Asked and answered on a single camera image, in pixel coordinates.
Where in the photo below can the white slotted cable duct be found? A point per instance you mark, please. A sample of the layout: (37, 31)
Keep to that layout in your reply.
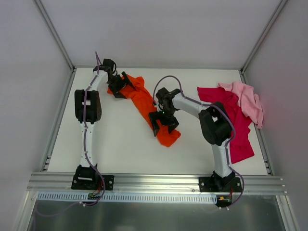
(198, 198)

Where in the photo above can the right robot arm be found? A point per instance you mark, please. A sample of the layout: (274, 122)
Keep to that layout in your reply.
(216, 128)

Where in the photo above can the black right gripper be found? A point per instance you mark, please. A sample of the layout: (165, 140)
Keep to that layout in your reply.
(164, 118)

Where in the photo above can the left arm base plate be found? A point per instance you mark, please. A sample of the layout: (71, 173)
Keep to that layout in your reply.
(106, 183)

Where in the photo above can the orange t shirt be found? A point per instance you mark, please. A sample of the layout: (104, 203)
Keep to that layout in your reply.
(143, 101)

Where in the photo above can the left aluminium frame post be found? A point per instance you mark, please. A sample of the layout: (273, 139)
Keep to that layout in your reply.
(53, 32)

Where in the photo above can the right aluminium frame post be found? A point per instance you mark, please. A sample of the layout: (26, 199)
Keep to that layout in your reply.
(270, 23)

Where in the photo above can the light pink t shirt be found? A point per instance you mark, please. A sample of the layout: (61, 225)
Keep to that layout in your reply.
(248, 101)

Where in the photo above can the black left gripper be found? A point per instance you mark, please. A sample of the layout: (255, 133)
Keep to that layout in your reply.
(118, 83)

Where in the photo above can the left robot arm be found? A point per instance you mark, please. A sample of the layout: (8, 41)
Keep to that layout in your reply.
(88, 112)

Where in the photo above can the magenta t shirt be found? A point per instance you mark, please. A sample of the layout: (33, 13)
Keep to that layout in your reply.
(240, 147)

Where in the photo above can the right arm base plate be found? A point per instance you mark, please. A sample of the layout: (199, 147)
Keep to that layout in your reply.
(217, 185)

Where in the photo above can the aluminium frame post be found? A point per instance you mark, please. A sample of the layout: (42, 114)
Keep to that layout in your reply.
(270, 23)
(53, 32)

